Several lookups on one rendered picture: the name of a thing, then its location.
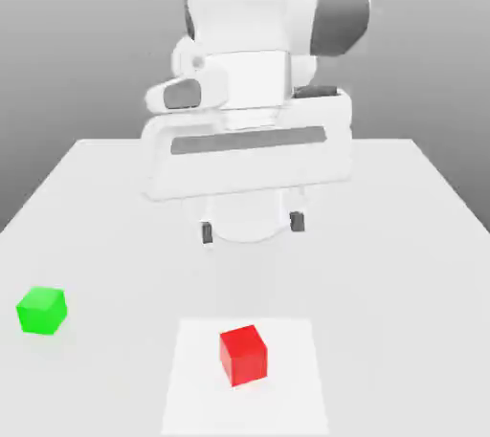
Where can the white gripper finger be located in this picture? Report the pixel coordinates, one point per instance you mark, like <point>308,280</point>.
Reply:
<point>207,232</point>
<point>297,221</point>

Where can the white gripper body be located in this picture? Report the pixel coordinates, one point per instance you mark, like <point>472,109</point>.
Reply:
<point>249,167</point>

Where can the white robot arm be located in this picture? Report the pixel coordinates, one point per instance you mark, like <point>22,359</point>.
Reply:
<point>237,4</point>

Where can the small red cube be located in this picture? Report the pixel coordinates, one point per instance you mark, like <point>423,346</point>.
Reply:
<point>243,356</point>

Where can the small green cube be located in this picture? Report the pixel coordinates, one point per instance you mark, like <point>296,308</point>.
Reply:
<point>41,310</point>

